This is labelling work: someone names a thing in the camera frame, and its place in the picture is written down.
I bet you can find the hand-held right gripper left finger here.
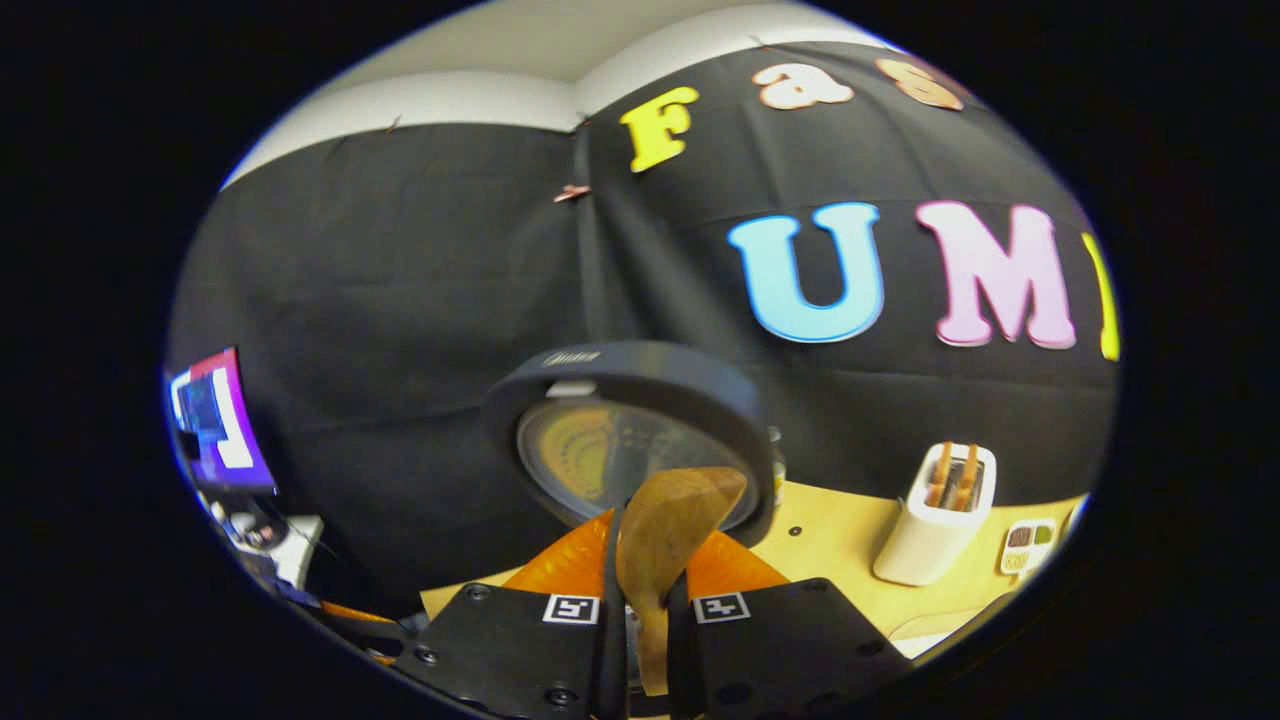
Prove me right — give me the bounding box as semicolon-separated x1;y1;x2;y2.
393;510;629;720

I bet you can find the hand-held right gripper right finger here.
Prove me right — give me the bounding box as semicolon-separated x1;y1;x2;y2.
665;530;913;719

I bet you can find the clear box of white rice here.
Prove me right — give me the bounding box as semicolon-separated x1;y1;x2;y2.
885;592;1021;661

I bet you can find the wooden spoon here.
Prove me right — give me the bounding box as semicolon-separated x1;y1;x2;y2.
615;466;749;698

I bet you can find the black and silver rice cooker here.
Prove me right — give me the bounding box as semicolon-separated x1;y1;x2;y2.
483;340;779;549

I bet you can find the white toaster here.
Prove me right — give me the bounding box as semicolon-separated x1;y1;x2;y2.
873;441;998;587

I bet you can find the bread slice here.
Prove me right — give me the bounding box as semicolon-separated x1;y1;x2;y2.
950;445;981;511
925;442;956;506

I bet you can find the computer monitor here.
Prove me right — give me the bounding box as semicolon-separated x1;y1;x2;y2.
165;347;278;496

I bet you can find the white divided dish of beans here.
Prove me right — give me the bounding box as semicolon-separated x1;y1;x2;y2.
1000;518;1058;577

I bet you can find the black backdrop cloth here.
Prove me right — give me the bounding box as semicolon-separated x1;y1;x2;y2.
165;40;1121;616

